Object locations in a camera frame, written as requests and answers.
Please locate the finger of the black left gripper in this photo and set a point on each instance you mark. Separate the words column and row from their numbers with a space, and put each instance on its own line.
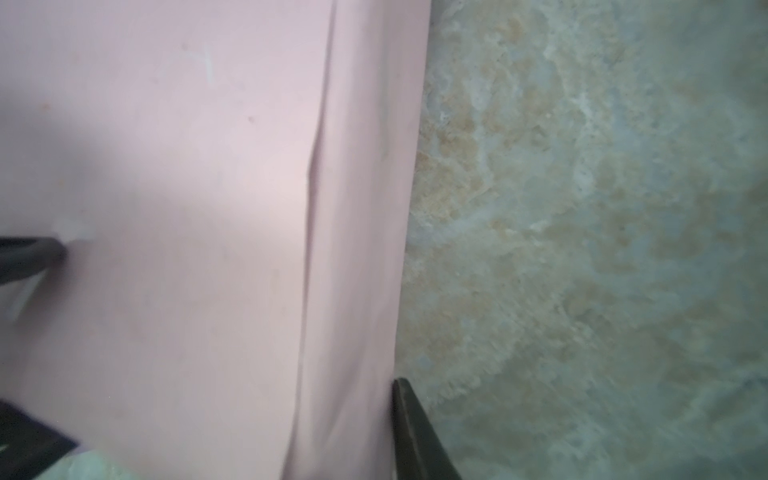
column 24, row 257

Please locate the purple pink wrapping paper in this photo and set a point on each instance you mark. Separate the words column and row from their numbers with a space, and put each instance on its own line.
column 232, row 182

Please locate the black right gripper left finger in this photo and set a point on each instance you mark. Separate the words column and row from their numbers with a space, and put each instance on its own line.
column 28, row 447

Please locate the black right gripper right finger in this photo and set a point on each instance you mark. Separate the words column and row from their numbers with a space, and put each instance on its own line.
column 419, row 454

